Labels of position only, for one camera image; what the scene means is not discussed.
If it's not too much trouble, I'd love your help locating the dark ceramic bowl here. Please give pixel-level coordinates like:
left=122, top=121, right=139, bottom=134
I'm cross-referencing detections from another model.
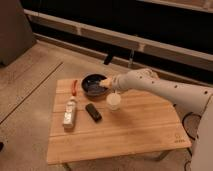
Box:
left=81, top=74, right=108, bottom=97

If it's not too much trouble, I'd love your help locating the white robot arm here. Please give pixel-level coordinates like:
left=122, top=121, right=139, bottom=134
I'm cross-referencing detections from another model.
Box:
left=99, top=68, right=213, bottom=171

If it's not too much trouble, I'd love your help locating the white plastic cup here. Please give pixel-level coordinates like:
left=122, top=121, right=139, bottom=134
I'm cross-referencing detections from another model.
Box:
left=106, top=93, right=121, bottom=110

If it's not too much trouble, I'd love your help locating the black rectangular block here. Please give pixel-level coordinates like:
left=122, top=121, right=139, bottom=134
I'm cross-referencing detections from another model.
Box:
left=85, top=103, right=102, bottom=122

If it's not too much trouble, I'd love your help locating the orange carrot toy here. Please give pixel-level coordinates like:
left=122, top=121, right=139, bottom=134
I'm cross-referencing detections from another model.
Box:
left=71, top=80, right=78, bottom=96

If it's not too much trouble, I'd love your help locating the wooden table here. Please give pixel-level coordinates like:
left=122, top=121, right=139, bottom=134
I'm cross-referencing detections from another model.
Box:
left=47, top=79, right=191, bottom=164

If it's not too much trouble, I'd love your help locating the grey cabinet corner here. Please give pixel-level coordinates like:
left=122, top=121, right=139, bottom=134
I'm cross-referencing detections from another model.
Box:
left=0, top=0, right=36, bottom=66

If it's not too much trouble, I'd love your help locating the white shelf rail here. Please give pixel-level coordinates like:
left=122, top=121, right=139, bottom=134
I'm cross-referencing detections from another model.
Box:
left=24, top=9, right=213, bottom=71

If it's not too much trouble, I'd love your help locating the black cable on floor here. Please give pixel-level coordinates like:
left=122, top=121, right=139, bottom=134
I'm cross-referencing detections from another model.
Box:
left=181, top=111, right=201, bottom=171

